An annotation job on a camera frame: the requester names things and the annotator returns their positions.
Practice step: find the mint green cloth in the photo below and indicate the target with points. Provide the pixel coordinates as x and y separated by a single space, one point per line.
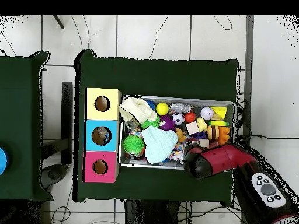
160 144

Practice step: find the clear mesh bin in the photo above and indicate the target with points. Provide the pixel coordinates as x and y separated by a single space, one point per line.
140 164

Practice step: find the white baseball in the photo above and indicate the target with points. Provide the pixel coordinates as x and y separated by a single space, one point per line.
207 113

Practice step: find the dark green side table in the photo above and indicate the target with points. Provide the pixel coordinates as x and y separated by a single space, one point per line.
23 93

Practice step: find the tan wooden cube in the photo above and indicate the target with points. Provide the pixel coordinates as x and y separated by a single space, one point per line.
203 143

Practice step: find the small soccer ball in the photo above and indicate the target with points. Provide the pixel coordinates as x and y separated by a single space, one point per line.
178 118

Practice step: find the yellow duck toy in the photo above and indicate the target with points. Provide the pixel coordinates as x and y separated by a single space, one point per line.
202 124

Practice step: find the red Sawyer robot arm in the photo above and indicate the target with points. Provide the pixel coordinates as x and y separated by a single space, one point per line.
229 158

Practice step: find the white multicoloured printed packet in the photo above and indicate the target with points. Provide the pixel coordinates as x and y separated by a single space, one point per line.
177 149

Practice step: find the purple block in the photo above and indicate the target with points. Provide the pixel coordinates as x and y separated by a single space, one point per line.
201 135

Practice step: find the wooden box with three holes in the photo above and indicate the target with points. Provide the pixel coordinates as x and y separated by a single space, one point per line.
91 140

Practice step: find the purple fuzzy toy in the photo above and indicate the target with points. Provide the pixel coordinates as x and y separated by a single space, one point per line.
167 123

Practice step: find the orange spiky toy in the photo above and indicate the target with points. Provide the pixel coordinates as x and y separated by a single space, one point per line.
224 135

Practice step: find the yellow toy banana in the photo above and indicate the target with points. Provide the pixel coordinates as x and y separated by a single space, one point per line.
219 123

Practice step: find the small green spiky toy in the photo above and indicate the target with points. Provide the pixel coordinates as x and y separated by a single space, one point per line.
150 123

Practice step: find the blue round plate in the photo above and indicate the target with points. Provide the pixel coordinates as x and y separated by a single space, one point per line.
2 161

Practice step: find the orange plush toy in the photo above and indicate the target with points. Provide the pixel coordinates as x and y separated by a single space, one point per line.
180 135

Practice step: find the small red ball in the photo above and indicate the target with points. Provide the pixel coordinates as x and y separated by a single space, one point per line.
190 116

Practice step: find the silver robot toy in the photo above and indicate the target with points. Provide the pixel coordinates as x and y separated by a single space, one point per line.
181 107

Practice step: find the small wooden block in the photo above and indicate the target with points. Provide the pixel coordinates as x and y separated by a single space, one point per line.
192 128

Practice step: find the blue spiky ball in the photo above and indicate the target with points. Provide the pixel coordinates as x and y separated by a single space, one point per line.
150 103

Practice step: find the crushed silver can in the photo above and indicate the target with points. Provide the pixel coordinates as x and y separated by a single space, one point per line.
132 123

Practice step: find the yellow ball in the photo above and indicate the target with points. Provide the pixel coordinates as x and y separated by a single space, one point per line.
162 108

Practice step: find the green fuzzy toy with eyes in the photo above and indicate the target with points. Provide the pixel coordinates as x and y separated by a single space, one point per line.
134 144

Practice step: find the pale yellow cloth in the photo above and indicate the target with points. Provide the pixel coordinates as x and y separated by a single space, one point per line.
138 109

